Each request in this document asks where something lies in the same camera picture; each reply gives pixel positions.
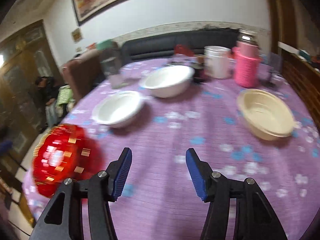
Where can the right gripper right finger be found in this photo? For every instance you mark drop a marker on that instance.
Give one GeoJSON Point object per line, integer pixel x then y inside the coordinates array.
{"type": "Point", "coordinates": [255, 218]}

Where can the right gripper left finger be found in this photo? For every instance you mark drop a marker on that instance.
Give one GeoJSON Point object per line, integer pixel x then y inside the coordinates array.
{"type": "Point", "coordinates": [62, 217]}

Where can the red gold-rimmed plate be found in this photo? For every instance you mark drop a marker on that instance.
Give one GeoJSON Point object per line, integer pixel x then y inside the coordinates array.
{"type": "Point", "coordinates": [66, 151]}

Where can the cream plastic bowl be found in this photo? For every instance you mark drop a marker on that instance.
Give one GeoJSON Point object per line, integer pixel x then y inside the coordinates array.
{"type": "Point", "coordinates": [266, 116]}

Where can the white paper bowl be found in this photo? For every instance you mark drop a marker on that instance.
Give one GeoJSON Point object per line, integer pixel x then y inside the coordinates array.
{"type": "Point", "coordinates": [168, 82]}
{"type": "Point", "coordinates": [118, 110]}

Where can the purple floral tablecloth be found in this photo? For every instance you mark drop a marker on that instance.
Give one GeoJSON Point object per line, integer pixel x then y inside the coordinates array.
{"type": "Point", "coordinates": [159, 200]}

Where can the person under green blanket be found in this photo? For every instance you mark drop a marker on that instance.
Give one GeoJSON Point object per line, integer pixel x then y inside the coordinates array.
{"type": "Point", "coordinates": [65, 101]}

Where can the seated person dark clothes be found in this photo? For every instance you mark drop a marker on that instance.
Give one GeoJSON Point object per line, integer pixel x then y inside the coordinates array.
{"type": "Point", "coordinates": [49, 92]}

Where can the brown armchair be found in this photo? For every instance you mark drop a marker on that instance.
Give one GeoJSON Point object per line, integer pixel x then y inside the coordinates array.
{"type": "Point", "coordinates": [81, 73]}

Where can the small dark brown-capped bottle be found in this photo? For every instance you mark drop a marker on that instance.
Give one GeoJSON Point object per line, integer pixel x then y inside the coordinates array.
{"type": "Point", "coordinates": [198, 66]}

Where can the wooden side cabinet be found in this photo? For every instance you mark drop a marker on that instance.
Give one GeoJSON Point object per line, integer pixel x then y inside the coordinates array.
{"type": "Point", "coordinates": [303, 78]}

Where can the pink knitted sleeve thermos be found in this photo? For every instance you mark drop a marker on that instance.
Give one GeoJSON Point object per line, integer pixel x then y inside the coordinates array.
{"type": "Point", "coordinates": [247, 60]}

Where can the clear bottle green lid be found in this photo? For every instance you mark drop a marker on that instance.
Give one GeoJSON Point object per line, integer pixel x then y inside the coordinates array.
{"type": "Point", "coordinates": [110, 62]}

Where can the red bag on sofa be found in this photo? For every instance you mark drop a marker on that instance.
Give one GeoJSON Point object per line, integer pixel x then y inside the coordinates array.
{"type": "Point", "coordinates": [183, 50]}

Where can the black leather sofa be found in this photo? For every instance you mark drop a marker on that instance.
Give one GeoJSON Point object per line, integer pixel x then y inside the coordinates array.
{"type": "Point", "coordinates": [162, 46]}

